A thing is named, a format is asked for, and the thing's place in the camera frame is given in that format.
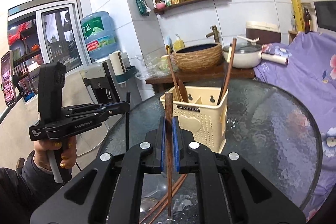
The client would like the bronze faucet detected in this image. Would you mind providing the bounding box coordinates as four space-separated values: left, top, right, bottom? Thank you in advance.
205 25 219 43

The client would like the wooden counter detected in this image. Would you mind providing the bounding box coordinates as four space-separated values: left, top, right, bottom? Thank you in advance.
145 61 256 93

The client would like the white ladle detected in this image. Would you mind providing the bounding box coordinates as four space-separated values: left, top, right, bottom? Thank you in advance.
237 35 260 45

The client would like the large metal spoon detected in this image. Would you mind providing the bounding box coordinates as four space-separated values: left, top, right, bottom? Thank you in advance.
140 195 160 212

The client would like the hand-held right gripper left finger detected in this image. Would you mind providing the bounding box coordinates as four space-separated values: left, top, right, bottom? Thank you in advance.
30 118 166 224

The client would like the grey water dispenser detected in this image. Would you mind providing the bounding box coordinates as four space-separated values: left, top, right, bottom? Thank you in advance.
80 58 132 109

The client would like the cream plastic utensil holder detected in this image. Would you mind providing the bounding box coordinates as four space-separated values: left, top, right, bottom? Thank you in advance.
160 86 229 153

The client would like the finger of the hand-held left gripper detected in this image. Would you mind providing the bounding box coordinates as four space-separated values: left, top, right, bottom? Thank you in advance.
62 101 131 113
66 110 124 121

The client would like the purple floral cloth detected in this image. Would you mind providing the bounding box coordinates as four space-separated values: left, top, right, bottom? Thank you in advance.
253 31 336 219

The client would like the white paper cup tube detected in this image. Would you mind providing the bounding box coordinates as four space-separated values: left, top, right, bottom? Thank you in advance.
109 50 126 76

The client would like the brown glass bottle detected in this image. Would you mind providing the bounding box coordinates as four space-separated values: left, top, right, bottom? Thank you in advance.
303 7 312 33

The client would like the person's left hand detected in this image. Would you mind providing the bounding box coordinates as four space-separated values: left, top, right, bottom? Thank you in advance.
34 135 78 174

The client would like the woven-look sink basin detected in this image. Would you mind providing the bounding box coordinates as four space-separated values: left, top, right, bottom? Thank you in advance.
172 42 223 73

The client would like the clear plastic bag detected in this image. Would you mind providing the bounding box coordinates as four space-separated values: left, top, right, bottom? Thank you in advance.
135 55 179 80

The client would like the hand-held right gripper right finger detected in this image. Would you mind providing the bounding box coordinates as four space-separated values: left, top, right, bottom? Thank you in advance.
172 116 307 224

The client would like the teal cup holder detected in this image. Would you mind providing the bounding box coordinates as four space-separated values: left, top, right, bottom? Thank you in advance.
115 66 139 84

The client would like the yellow roll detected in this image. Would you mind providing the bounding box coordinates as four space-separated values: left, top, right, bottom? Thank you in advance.
289 0 306 33

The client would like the white microwave oven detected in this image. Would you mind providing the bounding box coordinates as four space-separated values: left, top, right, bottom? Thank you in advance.
311 0 336 33

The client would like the yellow soap dispenser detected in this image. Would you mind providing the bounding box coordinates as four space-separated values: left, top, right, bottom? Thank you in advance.
173 34 185 52

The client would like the person's left forearm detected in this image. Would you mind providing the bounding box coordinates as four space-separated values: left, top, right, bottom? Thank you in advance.
0 152 57 224

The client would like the aluminium sliding window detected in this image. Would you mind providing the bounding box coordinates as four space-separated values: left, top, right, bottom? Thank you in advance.
7 0 91 104

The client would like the brown and cream rice cooker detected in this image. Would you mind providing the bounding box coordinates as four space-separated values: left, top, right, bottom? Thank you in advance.
245 21 282 46

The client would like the smartphone on mount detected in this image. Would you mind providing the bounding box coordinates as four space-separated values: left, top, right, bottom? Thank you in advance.
0 50 17 107

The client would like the white pot with lid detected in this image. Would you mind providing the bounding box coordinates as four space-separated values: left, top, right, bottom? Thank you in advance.
222 43 264 69

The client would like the black chopstick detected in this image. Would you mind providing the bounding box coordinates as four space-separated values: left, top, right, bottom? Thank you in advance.
125 92 131 156

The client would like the blue water jug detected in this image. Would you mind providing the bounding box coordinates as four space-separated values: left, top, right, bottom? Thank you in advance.
81 11 117 60

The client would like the green hanging packet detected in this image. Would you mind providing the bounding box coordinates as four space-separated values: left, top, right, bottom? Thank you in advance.
135 0 151 16

